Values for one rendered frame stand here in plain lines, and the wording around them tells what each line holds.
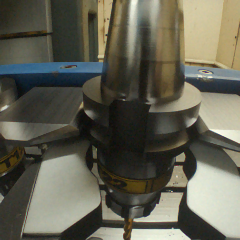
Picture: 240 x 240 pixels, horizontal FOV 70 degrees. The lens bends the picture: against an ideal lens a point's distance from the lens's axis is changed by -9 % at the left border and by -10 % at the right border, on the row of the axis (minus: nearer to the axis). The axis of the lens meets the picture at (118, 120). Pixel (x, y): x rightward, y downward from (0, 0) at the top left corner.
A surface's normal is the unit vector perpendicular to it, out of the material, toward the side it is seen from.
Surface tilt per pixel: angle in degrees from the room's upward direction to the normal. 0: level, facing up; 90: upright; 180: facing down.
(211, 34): 90
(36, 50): 91
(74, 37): 90
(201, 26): 90
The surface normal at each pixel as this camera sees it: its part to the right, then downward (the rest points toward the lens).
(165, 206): 0.01, -0.88
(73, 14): -0.05, 0.47
